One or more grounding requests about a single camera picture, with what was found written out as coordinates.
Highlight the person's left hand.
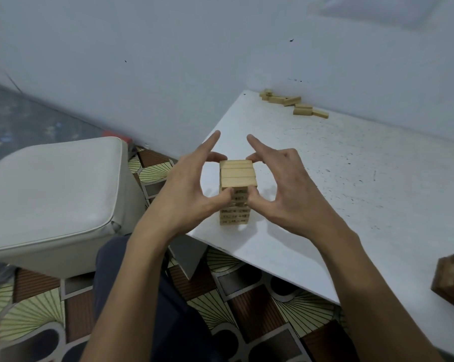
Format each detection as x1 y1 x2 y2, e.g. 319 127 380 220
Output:
136 130 234 239

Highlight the person's right hand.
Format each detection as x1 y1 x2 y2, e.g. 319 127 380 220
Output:
246 134 355 242

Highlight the tower of wooden blocks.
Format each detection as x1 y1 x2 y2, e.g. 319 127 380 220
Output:
219 159 258 226

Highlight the person's right forearm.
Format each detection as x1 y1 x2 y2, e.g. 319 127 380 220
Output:
312 228 446 362

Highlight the person's left forearm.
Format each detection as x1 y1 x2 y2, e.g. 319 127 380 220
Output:
80 229 184 362

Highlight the grey table leg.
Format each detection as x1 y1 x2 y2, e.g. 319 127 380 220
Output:
168 234 209 280

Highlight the red object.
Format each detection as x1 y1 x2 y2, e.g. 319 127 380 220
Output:
102 130 133 146

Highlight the white padded stool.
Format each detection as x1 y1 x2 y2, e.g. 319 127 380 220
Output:
0 136 147 280

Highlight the dark brown wooden box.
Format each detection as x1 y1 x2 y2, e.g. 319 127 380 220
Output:
430 249 454 312

